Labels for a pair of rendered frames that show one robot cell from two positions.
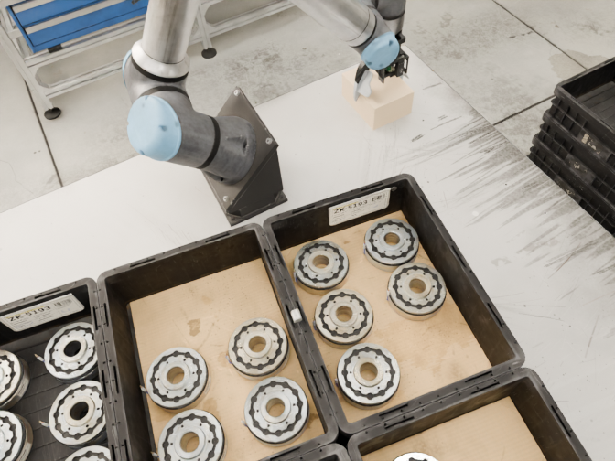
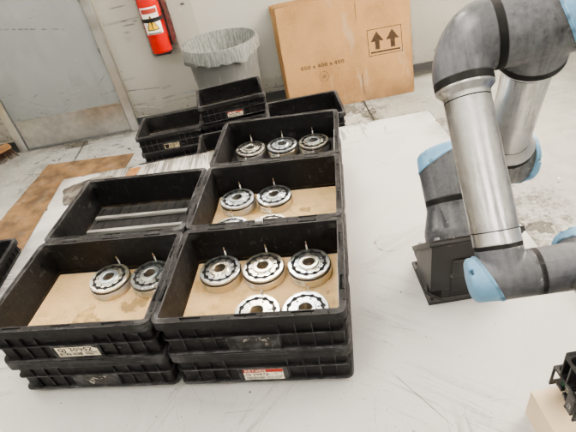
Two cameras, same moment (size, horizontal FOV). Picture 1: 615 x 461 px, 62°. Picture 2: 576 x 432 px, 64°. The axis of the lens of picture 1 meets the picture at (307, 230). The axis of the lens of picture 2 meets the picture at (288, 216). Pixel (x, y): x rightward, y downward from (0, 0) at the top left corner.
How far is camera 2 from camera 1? 1.10 m
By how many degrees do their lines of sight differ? 72
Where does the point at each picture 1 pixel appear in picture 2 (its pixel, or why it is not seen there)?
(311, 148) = (501, 339)
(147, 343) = (306, 192)
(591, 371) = not seen: outside the picture
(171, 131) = (424, 159)
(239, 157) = (430, 226)
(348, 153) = (486, 372)
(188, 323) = (309, 207)
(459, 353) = not seen: hidden behind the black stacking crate
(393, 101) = (547, 419)
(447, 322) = not seen: hidden behind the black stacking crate
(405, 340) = (231, 304)
